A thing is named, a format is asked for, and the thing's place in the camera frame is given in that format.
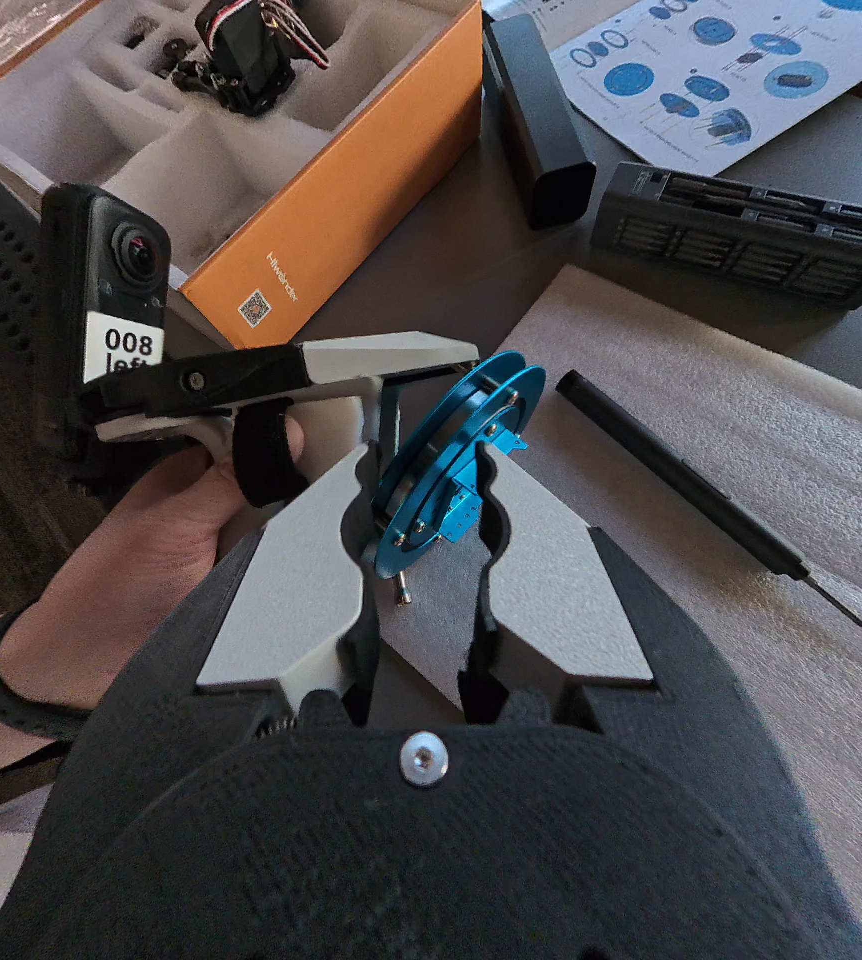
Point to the blue metal turntable disc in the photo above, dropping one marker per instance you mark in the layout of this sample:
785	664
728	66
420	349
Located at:
408	555

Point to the orange cardboard box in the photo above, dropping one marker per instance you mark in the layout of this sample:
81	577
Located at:
341	225

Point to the black precision screwdriver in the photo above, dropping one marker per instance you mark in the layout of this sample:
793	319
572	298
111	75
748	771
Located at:
663	457

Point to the printed instruction sheet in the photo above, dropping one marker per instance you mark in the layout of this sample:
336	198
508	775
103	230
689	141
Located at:
626	120

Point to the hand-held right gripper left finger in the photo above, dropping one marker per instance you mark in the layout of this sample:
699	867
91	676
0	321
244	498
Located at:
288	600

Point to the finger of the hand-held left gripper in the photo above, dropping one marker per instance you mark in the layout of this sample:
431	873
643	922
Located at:
386	352

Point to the grey desk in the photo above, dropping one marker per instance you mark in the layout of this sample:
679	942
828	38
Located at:
431	262

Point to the dark grey case sleeve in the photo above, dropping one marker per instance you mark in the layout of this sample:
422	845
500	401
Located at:
536	127

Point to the white foam sheet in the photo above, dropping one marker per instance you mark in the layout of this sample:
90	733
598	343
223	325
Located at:
701	360

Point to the black screwdriver bit case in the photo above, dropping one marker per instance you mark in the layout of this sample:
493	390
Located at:
738	262

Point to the black servo robot arm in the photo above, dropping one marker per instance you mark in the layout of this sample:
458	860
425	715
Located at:
250	67

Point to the person's left hand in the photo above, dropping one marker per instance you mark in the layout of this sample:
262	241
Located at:
138	562

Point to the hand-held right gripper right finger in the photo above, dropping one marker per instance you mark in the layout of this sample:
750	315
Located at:
558	600

